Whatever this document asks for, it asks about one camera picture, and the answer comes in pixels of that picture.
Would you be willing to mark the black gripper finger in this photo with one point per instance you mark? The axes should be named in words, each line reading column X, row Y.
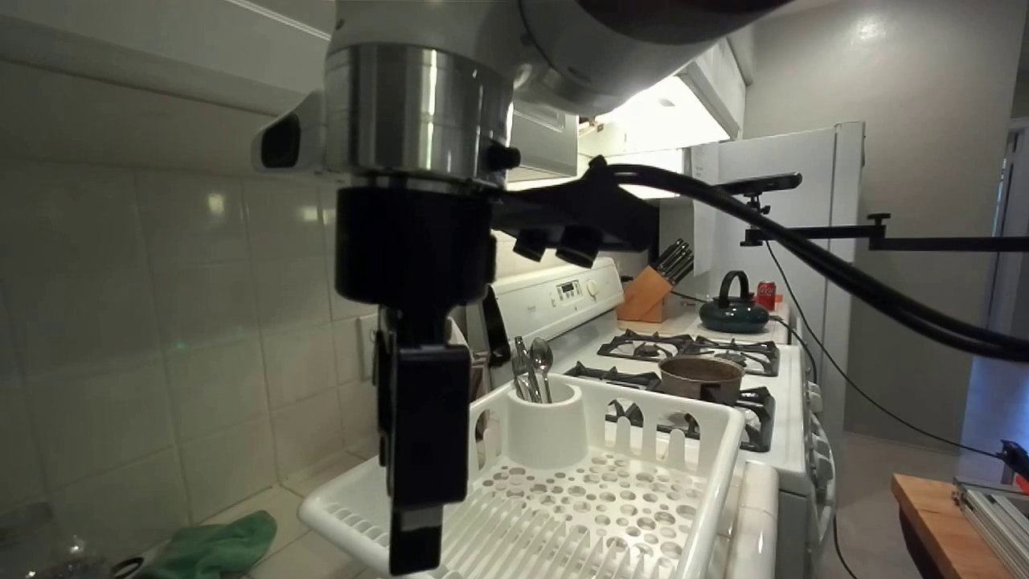
column 382, row 396
column 430, row 429

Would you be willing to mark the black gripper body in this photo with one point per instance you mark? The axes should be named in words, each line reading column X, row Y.
column 412, row 247

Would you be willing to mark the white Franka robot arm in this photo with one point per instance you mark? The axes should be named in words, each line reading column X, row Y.
column 430, row 106

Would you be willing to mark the metal fork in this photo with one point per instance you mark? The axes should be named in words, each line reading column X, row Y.
column 523, row 364

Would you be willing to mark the white plastic utensil cup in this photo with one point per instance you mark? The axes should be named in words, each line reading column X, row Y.
column 547, row 434

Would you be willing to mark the metal spoon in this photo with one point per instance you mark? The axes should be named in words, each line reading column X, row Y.
column 542, row 357

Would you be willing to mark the white gas stove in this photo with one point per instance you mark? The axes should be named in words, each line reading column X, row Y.
column 557, row 295

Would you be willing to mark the black cast iron stove grate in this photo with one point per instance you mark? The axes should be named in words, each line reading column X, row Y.
column 758, row 419
column 685, row 349
column 599, row 373

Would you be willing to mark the white plastic dish rack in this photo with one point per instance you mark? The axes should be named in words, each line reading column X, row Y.
column 599, row 516

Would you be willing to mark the green cloth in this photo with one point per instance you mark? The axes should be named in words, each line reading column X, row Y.
column 214, row 547

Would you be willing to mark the wooden knife block with knives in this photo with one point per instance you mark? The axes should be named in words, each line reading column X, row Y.
column 644, row 295

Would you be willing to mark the small metal saucepan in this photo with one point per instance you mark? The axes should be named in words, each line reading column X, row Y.
column 703, row 378

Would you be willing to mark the white range hood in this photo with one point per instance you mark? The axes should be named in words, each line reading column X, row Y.
column 685, row 106

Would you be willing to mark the dark green kettle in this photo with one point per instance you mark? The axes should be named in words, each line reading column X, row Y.
column 734, row 312

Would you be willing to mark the red can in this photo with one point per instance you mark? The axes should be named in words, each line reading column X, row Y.
column 766, row 298

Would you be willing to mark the white upper kitchen cabinet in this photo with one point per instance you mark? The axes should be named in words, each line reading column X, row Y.
column 108, row 53

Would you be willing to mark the clear glass jar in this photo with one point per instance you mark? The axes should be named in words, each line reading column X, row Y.
column 35, row 534

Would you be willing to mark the white refrigerator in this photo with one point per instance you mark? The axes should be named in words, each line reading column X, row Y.
column 808, row 149

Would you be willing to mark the wooden table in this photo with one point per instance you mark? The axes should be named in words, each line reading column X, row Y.
column 934, row 527

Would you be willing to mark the blue connector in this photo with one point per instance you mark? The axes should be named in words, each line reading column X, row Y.
column 1017, row 457

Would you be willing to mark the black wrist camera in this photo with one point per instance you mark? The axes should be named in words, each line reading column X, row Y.
column 580, row 215

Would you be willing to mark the black stereo camera bar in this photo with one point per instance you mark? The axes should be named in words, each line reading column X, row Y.
column 758, row 185

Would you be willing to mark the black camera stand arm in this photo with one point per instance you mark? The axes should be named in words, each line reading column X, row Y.
column 944, row 244

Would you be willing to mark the aluminium rail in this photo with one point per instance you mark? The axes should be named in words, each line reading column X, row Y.
column 1001, row 516

